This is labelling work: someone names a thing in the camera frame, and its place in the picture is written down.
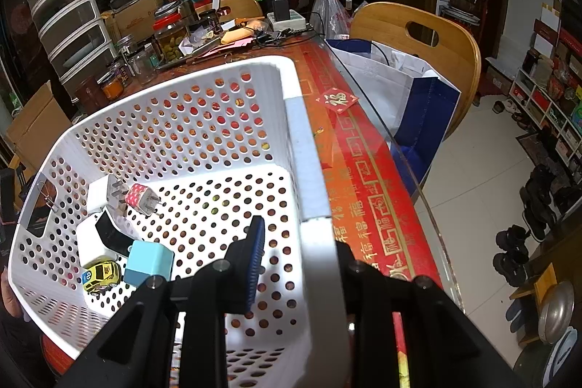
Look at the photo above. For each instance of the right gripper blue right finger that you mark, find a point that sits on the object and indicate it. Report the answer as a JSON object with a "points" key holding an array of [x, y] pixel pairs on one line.
{"points": [[443, 347]]}

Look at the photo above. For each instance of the wooden chair right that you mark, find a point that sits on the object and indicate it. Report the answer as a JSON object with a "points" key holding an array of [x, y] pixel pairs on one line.
{"points": [[446, 46]]}

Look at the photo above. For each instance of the red patterned tablecloth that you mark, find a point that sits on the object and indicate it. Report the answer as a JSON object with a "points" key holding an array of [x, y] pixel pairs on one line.
{"points": [[370, 208]]}

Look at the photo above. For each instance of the white stacked drawer unit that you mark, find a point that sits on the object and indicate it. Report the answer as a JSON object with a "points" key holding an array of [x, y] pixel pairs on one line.
{"points": [[75, 39]]}

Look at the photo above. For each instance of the glass jar with olives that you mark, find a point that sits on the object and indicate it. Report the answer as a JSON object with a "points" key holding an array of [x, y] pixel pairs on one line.
{"points": [[169, 31]]}

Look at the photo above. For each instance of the pink polka dot charger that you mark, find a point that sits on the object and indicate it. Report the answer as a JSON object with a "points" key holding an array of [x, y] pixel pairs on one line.
{"points": [[142, 199]]}

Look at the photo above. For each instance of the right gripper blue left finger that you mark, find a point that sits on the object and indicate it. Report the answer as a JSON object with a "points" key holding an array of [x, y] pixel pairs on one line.
{"points": [[135, 348]]}

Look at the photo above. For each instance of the orange jam jar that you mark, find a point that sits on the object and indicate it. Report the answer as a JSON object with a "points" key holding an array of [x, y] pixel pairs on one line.
{"points": [[111, 86]]}

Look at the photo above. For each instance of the teal cube usb charger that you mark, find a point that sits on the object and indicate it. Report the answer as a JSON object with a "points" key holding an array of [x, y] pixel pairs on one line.
{"points": [[147, 259]]}

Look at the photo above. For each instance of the white shelf with items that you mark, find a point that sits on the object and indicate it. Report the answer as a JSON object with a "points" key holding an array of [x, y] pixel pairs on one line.
{"points": [[537, 104]]}

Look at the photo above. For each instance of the white perforated plastic basket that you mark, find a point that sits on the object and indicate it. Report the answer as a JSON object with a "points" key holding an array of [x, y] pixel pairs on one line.
{"points": [[218, 147]]}

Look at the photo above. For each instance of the white cube charger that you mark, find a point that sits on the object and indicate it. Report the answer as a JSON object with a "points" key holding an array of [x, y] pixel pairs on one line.
{"points": [[99, 240]]}

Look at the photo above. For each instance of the yellow toy car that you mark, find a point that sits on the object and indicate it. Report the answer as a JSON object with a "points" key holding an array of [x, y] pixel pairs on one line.
{"points": [[101, 276]]}

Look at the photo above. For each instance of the empty glass jar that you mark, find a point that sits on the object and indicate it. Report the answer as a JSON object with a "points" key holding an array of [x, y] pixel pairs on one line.
{"points": [[142, 67]]}

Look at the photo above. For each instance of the cardboard box on table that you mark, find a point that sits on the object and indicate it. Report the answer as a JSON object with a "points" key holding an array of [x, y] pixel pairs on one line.
{"points": [[37, 127]]}

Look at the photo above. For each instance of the white blue paper bag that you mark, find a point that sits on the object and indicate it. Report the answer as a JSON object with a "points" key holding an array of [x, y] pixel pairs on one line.
{"points": [[406, 100]]}

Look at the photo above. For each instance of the white power strip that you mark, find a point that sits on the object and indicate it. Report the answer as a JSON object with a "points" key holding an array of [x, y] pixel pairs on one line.
{"points": [[295, 22]]}

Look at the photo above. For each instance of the large white plug charger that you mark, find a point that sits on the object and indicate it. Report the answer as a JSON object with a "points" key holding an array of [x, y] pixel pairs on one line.
{"points": [[107, 192]]}

